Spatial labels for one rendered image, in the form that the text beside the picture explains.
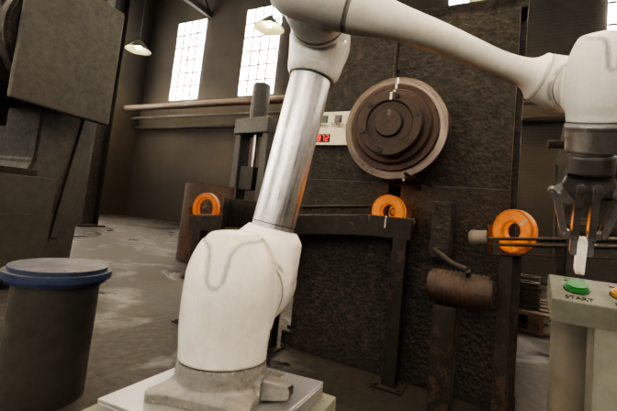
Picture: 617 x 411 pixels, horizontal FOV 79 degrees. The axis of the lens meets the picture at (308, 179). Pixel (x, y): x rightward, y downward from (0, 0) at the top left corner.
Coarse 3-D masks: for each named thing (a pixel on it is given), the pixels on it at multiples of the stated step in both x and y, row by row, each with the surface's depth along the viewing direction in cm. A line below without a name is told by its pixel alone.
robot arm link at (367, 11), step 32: (352, 0) 71; (384, 0) 71; (352, 32) 75; (384, 32) 73; (416, 32) 71; (448, 32) 72; (480, 64) 78; (512, 64) 79; (544, 64) 77; (544, 96) 78
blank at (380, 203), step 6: (378, 198) 171; (384, 198) 170; (390, 198) 168; (396, 198) 167; (378, 204) 171; (384, 204) 170; (390, 204) 168; (396, 204) 167; (402, 204) 166; (372, 210) 172; (378, 210) 170; (396, 210) 167; (402, 210) 165; (396, 216) 166; (402, 216) 165
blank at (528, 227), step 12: (504, 216) 134; (516, 216) 130; (528, 216) 127; (492, 228) 138; (504, 228) 134; (528, 228) 126; (504, 240) 133; (516, 240) 129; (528, 240) 125; (516, 252) 128
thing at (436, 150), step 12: (384, 84) 175; (420, 84) 167; (360, 96) 180; (432, 96) 163; (444, 108) 160; (348, 120) 181; (444, 120) 160; (348, 132) 180; (444, 132) 159; (348, 144) 179; (444, 144) 164; (432, 156) 160; (372, 168) 172; (420, 168) 162
